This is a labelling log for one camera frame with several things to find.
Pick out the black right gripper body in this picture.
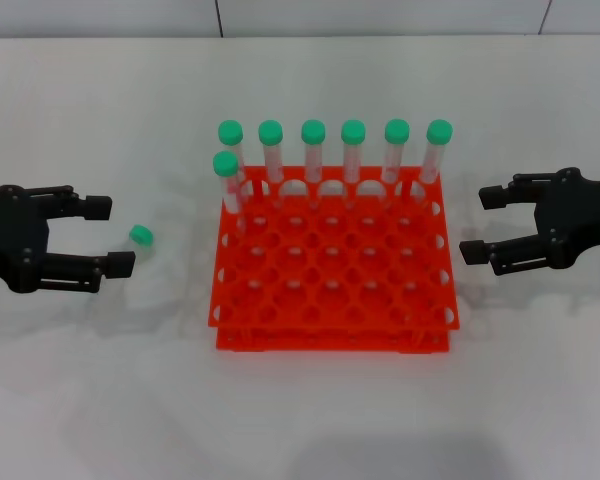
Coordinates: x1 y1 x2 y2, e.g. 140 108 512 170
533 166 600 272

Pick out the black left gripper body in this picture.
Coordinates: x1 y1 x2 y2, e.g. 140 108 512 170
0 183 51 295

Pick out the clear tube with green cap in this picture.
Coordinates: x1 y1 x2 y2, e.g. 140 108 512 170
379 118 411 201
217 119 251 211
340 119 367 209
92 224 155 321
300 119 327 209
258 119 286 209
414 119 454 204
212 151 249 235

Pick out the orange test tube rack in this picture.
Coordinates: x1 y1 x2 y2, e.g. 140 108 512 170
207 164 462 354

